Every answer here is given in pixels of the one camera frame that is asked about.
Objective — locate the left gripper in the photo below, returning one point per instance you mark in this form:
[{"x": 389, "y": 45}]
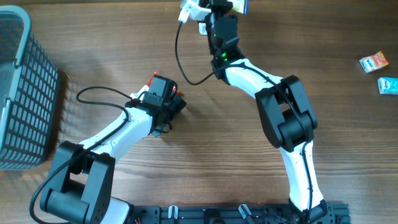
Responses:
[{"x": 176, "y": 104}]

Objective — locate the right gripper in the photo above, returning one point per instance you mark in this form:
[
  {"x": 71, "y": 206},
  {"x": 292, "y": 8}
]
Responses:
[{"x": 217, "y": 5}]

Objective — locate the red Hacks candy bag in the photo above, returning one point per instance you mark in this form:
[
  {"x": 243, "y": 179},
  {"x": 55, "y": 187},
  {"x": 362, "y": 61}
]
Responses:
[{"x": 162, "y": 87}]

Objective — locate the small orange box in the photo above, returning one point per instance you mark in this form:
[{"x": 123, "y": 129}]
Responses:
[{"x": 373, "y": 62}]

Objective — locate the teal white packet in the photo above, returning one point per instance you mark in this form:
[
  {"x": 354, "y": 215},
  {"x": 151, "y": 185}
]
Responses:
[{"x": 388, "y": 85}]

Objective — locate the yellow snack bag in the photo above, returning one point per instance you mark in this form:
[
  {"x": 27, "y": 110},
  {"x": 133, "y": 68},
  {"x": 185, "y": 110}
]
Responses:
[{"x": 240, "y": 6}]

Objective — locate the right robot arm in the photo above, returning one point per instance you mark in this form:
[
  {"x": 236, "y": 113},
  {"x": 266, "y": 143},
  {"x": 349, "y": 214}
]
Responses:
[{"x": 286, "y": 115}]

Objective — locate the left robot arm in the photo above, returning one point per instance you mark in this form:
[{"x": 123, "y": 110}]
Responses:
[{"x": 79, "y": 184}]

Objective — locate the white barcode scanner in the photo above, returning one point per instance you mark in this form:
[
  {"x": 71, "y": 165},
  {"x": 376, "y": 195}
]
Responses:
[{"x": 202, "y": 28}]

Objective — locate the dark grey mesh basket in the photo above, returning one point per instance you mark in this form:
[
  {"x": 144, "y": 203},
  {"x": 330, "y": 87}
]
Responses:
[{"x": 30, "y": 84}]

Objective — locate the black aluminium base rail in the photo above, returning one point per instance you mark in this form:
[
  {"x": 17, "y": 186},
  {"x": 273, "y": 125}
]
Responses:
[{"x": 325, "y": 213}]

